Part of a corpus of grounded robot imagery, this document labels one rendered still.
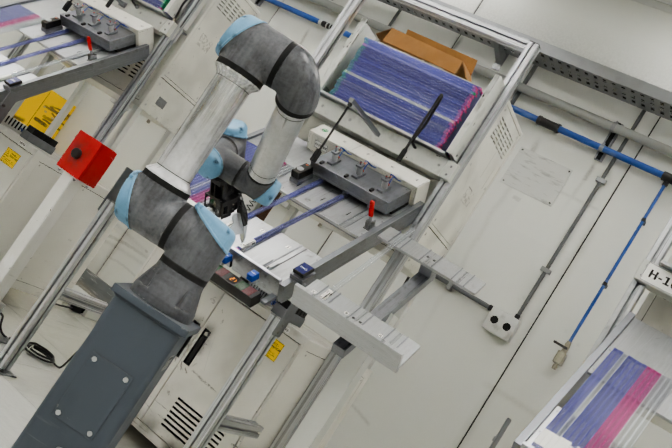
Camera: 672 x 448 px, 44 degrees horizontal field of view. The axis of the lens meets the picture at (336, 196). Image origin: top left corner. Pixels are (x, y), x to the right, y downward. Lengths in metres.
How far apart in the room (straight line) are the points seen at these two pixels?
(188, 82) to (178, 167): 2.10
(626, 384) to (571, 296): 1.82
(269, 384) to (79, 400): 0.98
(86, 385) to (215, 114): 0.62
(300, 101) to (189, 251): 0.40
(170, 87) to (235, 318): 1.41
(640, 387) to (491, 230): 2.08
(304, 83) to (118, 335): 0.66
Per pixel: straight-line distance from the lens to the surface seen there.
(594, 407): 2.27
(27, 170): 3.53
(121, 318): 1.78
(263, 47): 1.81
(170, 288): 1.78
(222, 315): 2.79
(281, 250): 2.51
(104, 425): 1.81
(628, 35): 4.68
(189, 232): 1.78
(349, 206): 2.76
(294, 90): 1.81
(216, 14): 3.87
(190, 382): 2.80
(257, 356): 2.36
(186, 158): 1.81
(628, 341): 2.54
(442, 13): 3.17
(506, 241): 4.29
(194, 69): 3.89
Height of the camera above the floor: 0.77
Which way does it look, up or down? 6 degrees up
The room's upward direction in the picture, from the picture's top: 33 degrees clockwise
